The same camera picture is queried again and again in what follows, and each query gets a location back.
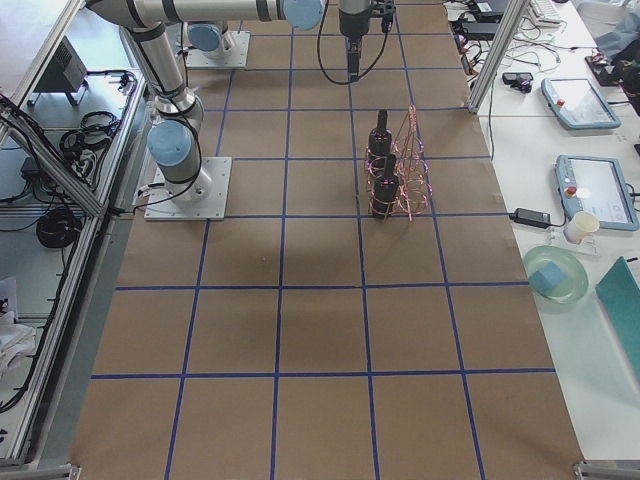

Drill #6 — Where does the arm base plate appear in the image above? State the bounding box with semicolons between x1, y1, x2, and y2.
144;157;232;221
187;30;250;70

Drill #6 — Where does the teach pendant far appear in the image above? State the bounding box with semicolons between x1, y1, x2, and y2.
540;78;621;130

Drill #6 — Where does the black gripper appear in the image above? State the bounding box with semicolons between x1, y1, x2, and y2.
338;0;395;83

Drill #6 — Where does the blue sponge block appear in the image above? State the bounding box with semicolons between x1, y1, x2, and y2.
529;261;571;298

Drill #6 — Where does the black power adapter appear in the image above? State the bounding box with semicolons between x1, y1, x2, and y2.
509;208;551;229

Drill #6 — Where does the copper wire wine basket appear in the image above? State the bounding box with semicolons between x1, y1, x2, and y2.
364;104;432;220

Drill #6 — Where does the green glass bowl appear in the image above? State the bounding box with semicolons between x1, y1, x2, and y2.
523;246;589;304

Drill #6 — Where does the dark wine bottle front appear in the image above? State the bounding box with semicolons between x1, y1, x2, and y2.
371;154;399;218

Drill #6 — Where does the dark wine bottle rear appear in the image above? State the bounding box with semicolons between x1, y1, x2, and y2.
367;109;392;172

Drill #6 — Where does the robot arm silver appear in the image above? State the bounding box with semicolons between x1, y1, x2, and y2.
187;22;235;60
85;1;395;119

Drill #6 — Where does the black control box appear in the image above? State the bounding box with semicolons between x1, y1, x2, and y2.
27;36;88;106

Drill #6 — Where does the white paper cup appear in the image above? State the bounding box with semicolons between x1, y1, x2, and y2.
563;211;600;244

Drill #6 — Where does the teach pendant near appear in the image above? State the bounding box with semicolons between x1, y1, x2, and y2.
555;155;639;231

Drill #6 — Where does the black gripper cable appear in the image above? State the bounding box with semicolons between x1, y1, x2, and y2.
316;0;392;85

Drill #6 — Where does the dark wine bottle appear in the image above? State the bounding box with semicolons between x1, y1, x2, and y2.
367;109;392;172
371;154;399;218

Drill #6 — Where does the teal folder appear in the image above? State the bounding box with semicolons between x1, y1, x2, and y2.
596;257;639;365

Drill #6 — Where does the teach pendant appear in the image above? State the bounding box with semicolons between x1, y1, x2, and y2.
540;78;621;130
555;155;639;231

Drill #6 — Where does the aluminium frame post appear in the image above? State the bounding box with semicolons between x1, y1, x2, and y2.
467;0;528;114

